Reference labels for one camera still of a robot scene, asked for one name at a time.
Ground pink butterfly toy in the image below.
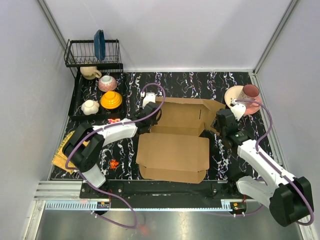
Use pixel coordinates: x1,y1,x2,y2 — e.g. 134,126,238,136
107,118,121,124

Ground brown cardboard box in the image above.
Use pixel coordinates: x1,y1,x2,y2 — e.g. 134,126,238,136
136,97,226,184

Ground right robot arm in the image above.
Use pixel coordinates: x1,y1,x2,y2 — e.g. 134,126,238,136
211,109,314,227

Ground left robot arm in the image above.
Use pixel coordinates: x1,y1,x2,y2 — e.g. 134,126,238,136
62,102,162,198

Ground cream pink floral plate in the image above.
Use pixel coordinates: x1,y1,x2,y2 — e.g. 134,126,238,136
224,85,262,115

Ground pink patterned mug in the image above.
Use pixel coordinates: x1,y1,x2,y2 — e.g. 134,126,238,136
237,84,260,109

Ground yellow ribbed bowl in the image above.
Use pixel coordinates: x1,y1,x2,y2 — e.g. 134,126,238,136
100,91,123,110

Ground orange red small toy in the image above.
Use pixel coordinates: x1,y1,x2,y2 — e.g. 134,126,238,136
109,159,119,170

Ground pink patterned bowl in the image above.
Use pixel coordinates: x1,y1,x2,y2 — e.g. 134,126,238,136
98,75,118,92

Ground black dish rack tray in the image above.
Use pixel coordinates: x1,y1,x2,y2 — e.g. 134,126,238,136
64,39,127,122

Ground white flower-shaped bowl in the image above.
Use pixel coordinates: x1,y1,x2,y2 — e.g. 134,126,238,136
81,99,100,116

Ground cream ceramic mug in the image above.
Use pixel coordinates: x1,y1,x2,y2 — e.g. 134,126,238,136
80,66,102,80

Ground blue plate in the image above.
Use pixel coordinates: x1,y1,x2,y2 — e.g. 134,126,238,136
93,29,106,62

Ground yellow bamboo mat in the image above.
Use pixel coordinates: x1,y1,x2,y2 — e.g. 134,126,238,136
51,130,78,174

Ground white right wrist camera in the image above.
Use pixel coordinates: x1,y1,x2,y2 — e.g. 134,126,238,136
230,98,247,121

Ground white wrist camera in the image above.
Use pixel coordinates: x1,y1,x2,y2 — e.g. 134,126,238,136
140,92,156,109
230,98,247,121

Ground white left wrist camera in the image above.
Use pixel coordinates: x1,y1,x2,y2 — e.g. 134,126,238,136
140,92,156,109

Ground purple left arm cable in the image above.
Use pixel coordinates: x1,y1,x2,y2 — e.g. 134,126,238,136
64,83,166,228

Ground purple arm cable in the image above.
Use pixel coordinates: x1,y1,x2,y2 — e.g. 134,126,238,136
207,98,315,225
64,83,166,228

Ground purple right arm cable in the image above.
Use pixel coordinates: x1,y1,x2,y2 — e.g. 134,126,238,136
207,98,315,225

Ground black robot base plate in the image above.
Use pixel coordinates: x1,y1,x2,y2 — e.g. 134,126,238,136
79,180,252,214

